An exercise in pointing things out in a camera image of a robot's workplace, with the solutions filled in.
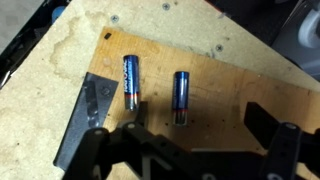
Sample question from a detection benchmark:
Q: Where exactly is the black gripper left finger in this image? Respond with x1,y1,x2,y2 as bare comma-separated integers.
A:
63,100,214,180

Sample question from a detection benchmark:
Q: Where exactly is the blue Rayovac AA battery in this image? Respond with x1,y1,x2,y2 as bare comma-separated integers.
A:
122,54,140,112
171,70,191,127

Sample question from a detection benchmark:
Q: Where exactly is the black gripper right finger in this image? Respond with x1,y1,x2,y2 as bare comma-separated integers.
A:
244,101,320,180

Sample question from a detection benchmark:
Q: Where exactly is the square wooden board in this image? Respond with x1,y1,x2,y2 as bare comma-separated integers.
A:
87,26,320,180

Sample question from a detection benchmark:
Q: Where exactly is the black frame wooden workbench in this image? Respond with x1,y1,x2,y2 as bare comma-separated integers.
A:
0,0,320,180

